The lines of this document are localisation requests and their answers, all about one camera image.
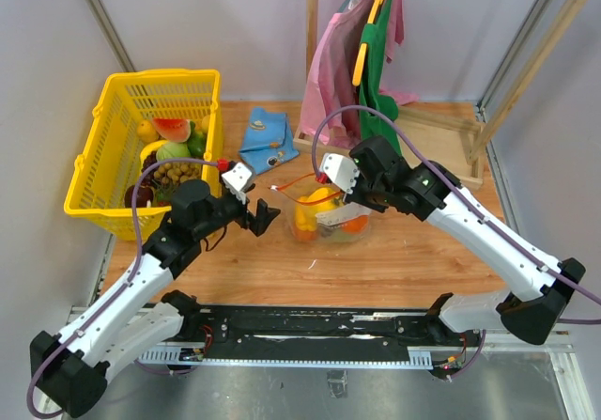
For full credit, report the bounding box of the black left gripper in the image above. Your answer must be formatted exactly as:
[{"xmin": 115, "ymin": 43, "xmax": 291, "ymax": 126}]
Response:
[{"xmin": 194, "ymin": 188, "xmax": 280, "ymax": 240}]

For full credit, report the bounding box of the yellow bell pepper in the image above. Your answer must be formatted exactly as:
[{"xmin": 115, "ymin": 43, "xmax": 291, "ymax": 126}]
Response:
[
  {"xmin": 294, "ymin": 205, "xmax": 317, "ymax": 233},
  {"xmin": 297, "ymin": 186, "xmax": 341, "ymax": 215}
]

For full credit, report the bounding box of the clear zip bag orange zipper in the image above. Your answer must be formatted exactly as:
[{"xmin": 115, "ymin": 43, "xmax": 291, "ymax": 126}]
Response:
[{"xmin": 270, "ymin": 173, "xmax": 371, "ymax": 243}]

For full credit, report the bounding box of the green cabbage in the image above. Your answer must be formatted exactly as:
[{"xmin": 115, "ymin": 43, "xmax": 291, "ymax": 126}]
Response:
[
  {"xmin": 156, "ymin": 141, "xmax": 191, "ymax": 162},
  {"xmin": 319, "ymin": 228, "xmax": 363, "ymax": 243}
]

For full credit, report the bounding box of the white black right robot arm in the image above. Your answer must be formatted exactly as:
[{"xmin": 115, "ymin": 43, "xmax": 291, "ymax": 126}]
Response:
[{"xmin": 321, "ymin": 136, "xmax": 585, "ymax": 345}]

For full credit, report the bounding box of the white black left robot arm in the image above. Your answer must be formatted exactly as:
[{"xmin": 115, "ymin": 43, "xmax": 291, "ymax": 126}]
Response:
[{"xmin": 27, "ymin": 180, "xmax": 280, "ymax": 418}]

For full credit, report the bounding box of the blue cartoon print cloth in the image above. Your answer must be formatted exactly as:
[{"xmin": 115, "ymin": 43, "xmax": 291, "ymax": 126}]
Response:
[{"xmin": 239, "ymin": 107, "xmax": 300, "ymax": 175}]

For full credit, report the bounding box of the pink hanging shirt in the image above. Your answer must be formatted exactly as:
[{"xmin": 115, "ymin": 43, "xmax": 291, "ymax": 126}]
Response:
[{"xmin": 300, "ymin": 0, "xmax": 419, "ymax": 135}]

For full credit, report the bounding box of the green bell pepper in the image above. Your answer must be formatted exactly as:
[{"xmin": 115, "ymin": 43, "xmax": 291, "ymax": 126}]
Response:
[{"xmin": 187, "ymin": 121, "xmax": 207, "ymax": 159}]

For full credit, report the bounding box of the green grape bunch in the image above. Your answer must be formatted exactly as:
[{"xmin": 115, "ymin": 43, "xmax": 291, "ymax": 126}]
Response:
[{"xmin": 150, "ymin": 163, "xmax": 203, "ymax": 190}]

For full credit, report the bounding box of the dark red apple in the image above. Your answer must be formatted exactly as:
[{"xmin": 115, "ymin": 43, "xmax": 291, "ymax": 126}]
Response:
[{"xmin": 124, "ymin": 185, "xmax": 154, "ymax": 209}]

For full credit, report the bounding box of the purple grape bunch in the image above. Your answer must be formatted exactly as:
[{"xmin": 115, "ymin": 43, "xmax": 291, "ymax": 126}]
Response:
[{"xmin": 141, "ymin": 151, "xmax": 157, "ymax": 172}]

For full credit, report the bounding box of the watermelon slice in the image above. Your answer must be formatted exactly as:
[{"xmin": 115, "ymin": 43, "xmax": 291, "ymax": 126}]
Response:
[{"xmin": 151, "ymin": 117, "xmax": 192, "ymax": 143}]

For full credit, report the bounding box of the yellow banana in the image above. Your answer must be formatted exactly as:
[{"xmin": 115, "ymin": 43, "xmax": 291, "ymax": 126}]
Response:
[{"xmin": 140, "ymin": 140, "xmax": 166, "ymax": 163}]

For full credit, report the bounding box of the green hanging shirt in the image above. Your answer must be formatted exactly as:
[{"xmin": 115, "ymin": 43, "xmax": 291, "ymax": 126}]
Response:
[{"xmin": 356, "ymin": 0, "xmax": 405, "ymax": 156}]

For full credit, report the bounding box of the yellow lemon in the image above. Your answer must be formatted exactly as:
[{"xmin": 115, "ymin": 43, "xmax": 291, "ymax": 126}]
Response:
[{"xmin": 136, "ymin": 120, "xmax": 160, "ymax": 145}]

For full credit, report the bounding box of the yellow plastic basket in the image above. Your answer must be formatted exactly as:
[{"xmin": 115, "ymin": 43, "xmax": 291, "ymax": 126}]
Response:
[{"xmin": 64, "ymin": 69, "xmax": 224, "ymax": 241}]

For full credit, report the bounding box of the yellow clothes hanger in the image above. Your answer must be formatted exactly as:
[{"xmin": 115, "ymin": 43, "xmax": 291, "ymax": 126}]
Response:
[{"xmin": 352, "ymin": 0, "xmax": 388, "ymax": 87}]

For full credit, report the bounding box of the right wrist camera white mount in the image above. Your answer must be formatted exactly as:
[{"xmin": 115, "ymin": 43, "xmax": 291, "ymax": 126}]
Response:
[{"xmin": 316, "ymin": 153, "xmax": 361, "ymax": 194}]

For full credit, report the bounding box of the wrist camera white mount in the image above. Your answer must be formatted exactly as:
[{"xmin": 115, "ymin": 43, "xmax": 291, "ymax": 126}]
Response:
[
  {"xmin": 316, "ymin": 153, "xmax": 361, "ymax": 194},
  {"xmin": 217, "ymin": 159, "xmax": 255, "ymax": 205}
]

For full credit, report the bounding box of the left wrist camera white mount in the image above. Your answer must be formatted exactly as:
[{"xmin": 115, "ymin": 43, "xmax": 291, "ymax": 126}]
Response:
[{"xmin": 217, "ymin": 159, "xmax": 255, "ymax": 205}]

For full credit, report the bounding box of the wooden clothes rack frame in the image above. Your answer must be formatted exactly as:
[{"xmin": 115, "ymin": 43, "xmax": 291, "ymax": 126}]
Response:
[{"xmin": 293, "ymin": 0, "xmax": 588, "ymax": 190}]

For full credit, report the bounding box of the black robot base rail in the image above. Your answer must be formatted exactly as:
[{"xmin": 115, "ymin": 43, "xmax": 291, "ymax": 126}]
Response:
[{"xmin": 126, "ymin": 303, "xmax": 489, "ymax": 383}]

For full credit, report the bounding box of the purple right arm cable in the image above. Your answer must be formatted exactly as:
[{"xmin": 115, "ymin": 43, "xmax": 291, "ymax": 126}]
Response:
[{"xmin": 312, "ymin": 104, "xmax": 601, "ymax": 325}]

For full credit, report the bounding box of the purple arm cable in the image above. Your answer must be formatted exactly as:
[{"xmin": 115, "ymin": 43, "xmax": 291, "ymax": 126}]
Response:
[
  {"xmin": 312, "ymin": 104, "xmax": 601, "ymax": 325},
  {"xmin": 26, "ymin": 156, "xmax": 226, "ymax": 420}
]

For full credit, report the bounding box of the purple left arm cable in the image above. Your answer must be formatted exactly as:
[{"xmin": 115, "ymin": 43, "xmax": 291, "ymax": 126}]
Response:
[{"xmin": 26, "ymin": 156, "xmax": 226, "ymax": 420}]

